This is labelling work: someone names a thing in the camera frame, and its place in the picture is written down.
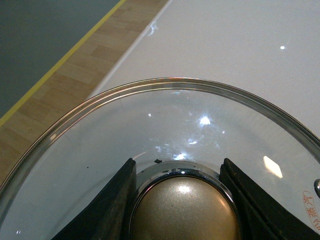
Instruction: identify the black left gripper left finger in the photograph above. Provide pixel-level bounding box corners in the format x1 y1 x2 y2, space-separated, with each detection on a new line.
53 158 137 240

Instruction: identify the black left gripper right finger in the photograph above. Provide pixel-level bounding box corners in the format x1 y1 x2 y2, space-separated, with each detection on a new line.
219 158 320 240

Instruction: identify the glass pot lid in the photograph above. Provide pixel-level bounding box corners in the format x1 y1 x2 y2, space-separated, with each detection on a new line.
0 78 320 240

